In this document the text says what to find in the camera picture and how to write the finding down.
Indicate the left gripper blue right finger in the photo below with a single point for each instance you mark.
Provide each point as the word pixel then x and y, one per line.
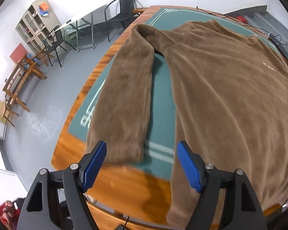
pixel 241 208

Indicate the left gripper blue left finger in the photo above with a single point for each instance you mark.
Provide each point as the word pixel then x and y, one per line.
pixel 56 199

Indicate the brown fleece sweater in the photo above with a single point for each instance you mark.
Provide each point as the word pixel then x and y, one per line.
pixel 231 97

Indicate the green table mat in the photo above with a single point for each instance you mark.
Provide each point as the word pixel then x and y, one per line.
pixel 159 146

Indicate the yellow wooden chair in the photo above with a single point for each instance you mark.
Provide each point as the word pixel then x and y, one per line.
pixel 6 114

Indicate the red board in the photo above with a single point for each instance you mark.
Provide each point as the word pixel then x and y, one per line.
pixel 18 53

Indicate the black metal chair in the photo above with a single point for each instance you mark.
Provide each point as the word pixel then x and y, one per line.
pixel 126 13
pixel 57 41

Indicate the black power strip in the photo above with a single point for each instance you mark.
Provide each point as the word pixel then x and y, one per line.
pixel 281 46

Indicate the glass side table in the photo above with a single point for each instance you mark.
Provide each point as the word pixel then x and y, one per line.
pixel 79 31

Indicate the beige glass cabinet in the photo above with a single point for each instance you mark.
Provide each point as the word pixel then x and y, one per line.
pixel 36 25

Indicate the red ball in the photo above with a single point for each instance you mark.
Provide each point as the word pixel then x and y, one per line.
pixel 241 18

